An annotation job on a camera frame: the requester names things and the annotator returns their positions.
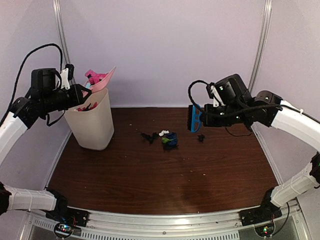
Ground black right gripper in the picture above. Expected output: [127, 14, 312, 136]
[200, 103, 249, 127]

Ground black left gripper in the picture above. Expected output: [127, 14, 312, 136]
[41, 83, 91, 113]

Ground blue hand brush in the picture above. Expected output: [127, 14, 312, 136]
[187, 104, 201, 133]

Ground pink plastic dustpan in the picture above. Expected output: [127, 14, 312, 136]
[84, 66, 117, 93]

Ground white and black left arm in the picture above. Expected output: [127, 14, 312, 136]
[0, 68, 92, 223]

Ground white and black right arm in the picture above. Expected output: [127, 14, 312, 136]
[187, 74, 320, 221]

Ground scraps inside bin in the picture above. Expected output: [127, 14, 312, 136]
[75, 101, 98, 112]

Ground cream plastic waste bin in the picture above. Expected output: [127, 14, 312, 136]
[64, 88, 115, 151]

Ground white paper scrap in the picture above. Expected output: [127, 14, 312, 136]
[158, 130, 170, 137]

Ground green paper scrap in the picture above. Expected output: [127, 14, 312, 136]
[161, 137, 171, 144]

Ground black paper scrap left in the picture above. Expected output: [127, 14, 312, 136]
[140, 132, 159, 144]

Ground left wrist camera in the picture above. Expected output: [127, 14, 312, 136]
[59, 63, 75, 90]

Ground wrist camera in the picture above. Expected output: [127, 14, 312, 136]
[59, 63, 75, 90]
[206, 82, 224, 108]

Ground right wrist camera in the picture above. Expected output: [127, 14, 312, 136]
[206, 82, 224, 108]

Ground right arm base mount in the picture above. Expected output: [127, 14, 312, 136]
[239, 188, 282, 238]

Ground front aluminium rail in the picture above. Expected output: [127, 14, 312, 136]
[17, 200, 312, 240]

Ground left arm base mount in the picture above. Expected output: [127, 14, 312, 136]
[42, 189, 89, 240]

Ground right aluminium frame post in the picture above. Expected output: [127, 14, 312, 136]
[248, 0, 273, 93]

